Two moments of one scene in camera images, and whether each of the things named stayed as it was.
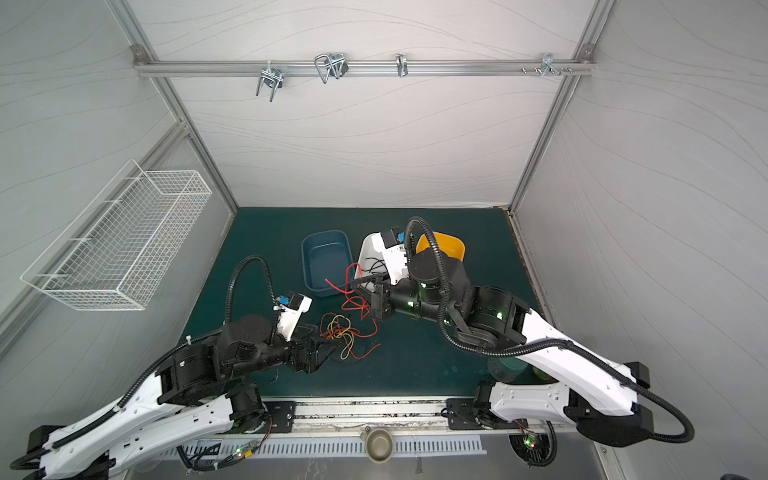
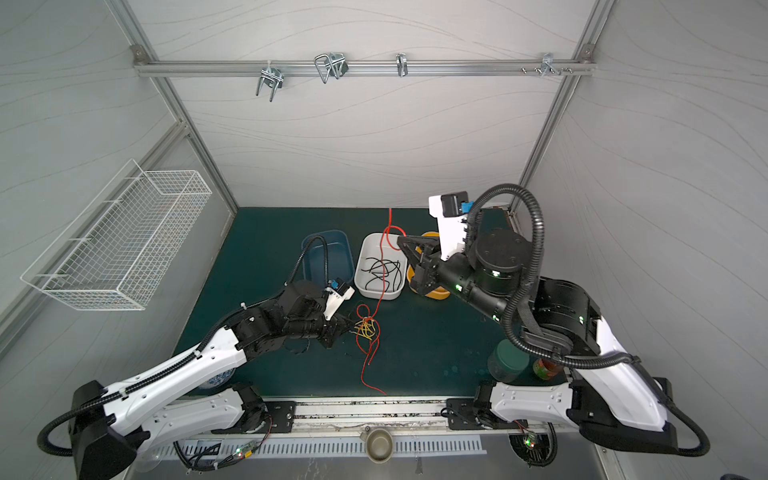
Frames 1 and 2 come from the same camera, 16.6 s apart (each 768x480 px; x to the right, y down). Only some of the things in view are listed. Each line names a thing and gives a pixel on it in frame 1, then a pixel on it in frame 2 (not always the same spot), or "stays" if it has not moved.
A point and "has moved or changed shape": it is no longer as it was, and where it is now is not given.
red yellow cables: (333, 326) has moved or changed shape
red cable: (347, 287) → (365, 313)
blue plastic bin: (326, 255) stays
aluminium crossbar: (360, 67) stays
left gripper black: (310, 364) → (336, 327)
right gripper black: (383, 297) → (429, 266)
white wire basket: (117, 250) stays
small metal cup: (379, 445) stays
